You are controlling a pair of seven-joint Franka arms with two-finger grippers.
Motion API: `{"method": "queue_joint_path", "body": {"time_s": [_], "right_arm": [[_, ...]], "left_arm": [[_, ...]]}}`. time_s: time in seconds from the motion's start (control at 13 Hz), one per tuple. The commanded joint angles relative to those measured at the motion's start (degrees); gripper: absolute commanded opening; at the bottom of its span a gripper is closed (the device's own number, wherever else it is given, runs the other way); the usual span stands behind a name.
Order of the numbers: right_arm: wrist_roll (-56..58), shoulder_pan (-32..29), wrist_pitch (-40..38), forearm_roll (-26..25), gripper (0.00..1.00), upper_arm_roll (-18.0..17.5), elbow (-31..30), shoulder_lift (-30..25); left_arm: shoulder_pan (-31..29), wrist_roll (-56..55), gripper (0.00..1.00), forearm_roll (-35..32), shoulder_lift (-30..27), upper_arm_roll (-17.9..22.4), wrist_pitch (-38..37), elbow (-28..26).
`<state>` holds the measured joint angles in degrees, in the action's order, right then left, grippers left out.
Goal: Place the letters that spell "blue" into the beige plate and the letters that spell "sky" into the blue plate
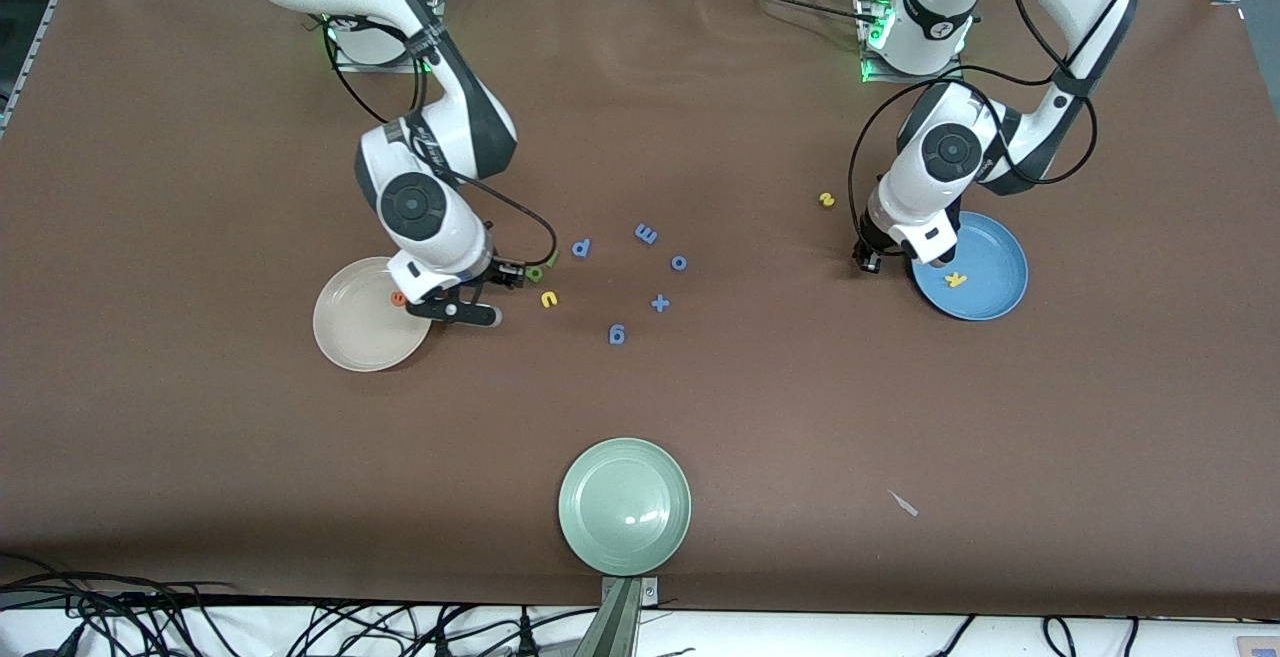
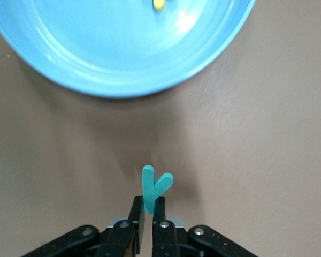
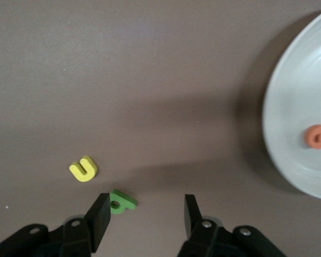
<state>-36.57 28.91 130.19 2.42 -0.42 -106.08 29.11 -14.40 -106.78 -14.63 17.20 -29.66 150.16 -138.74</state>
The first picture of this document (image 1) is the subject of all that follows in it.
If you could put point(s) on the white paper scrap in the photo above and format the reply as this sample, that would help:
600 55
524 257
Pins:
904 504

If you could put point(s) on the blue foam letter p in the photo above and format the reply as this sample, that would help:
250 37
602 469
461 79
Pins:
581 248

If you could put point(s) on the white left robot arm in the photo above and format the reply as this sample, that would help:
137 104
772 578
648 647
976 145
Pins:
950 152

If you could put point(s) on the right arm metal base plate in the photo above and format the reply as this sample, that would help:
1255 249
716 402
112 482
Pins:
345 64

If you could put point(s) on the beige plate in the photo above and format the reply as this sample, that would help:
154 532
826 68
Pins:
360 332

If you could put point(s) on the blue foam letter m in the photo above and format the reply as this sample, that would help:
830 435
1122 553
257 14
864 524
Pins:
646 234

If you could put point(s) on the brown table cover sheet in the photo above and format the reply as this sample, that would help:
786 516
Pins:
200 437

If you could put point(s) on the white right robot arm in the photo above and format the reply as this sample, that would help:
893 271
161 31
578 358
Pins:
415 202

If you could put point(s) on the yellow foam letter k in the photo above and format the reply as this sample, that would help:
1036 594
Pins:
956 280

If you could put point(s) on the pale green plate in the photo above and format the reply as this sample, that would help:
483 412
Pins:
625 507

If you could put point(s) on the blue plate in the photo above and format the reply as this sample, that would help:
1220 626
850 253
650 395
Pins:
990 267

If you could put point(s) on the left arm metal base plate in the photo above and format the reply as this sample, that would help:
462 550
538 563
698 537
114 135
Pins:
890 78

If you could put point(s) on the beige box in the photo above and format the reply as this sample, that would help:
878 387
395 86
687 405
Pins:
1258 648

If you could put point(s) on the aluminium camera mount post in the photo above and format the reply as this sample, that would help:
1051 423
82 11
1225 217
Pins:
615 627

